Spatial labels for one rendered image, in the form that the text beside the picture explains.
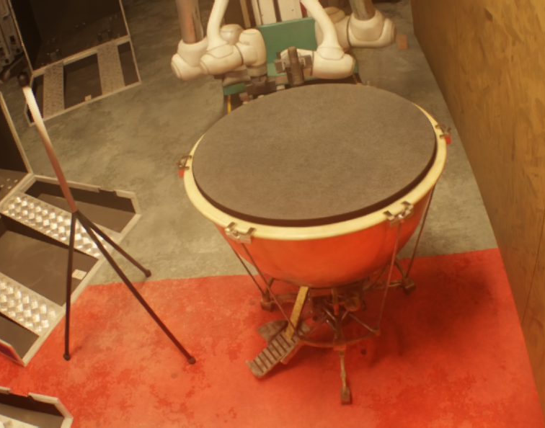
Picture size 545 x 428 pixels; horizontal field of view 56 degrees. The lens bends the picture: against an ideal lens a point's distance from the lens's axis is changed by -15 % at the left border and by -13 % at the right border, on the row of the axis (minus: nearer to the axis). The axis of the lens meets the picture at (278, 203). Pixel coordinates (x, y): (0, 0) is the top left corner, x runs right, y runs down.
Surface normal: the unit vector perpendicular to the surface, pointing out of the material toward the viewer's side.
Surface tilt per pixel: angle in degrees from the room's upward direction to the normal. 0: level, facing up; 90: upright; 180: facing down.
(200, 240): 0
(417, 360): 0
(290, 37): 90
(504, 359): 0
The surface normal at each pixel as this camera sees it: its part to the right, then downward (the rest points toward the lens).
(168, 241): -0.17, -0.78
